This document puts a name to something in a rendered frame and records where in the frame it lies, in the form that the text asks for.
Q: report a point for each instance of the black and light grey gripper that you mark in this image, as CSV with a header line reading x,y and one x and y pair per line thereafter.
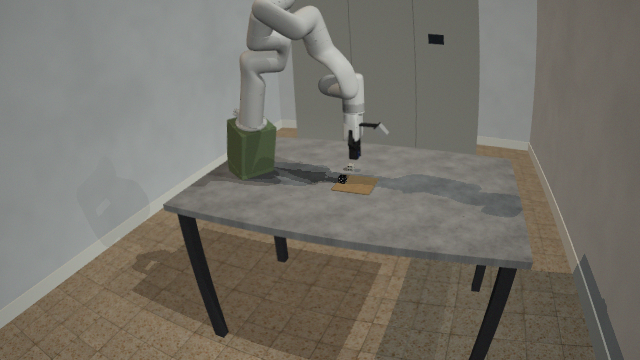
x,y
351,127

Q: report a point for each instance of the tan mat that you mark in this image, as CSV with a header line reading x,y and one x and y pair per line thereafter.
x,y
356,184

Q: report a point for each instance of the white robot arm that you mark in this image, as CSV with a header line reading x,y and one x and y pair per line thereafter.
x,y
269,53

